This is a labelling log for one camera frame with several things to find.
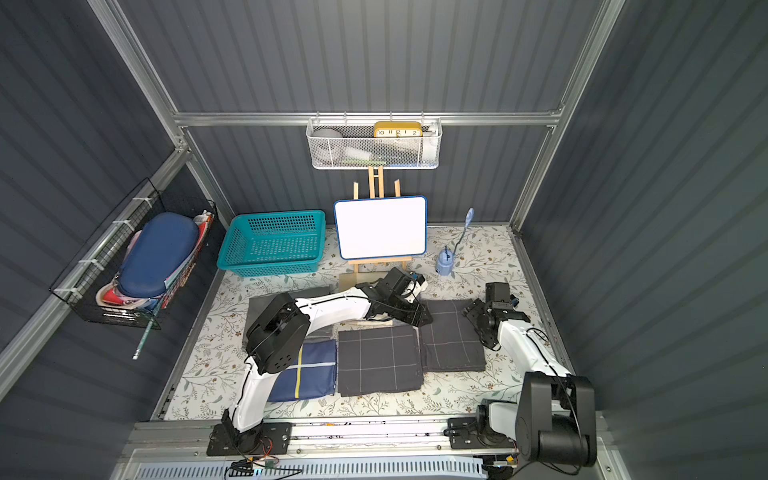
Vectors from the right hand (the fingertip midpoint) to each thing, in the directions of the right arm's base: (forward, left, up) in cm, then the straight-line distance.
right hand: (481, 319), depth 89 cm
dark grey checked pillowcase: (-11, +30, -3) cm, 33 cm away
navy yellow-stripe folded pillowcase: (-16, +49, -3) cm, 51 cm away
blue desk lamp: (+21, +9, +4) cm, 23 cm away
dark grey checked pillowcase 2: (-6, +9, -4) cm, 12 cm away
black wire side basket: (-8, +90, +31) cm, 96 cm away
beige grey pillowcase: (+17, +42, -5) cm, 46 cm away
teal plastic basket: (+35, +74, -4) cm, 82 cm away
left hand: (-2, +15, 0) cm, 15 cm away
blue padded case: (+1, +81, +30) cm, 86 cm away
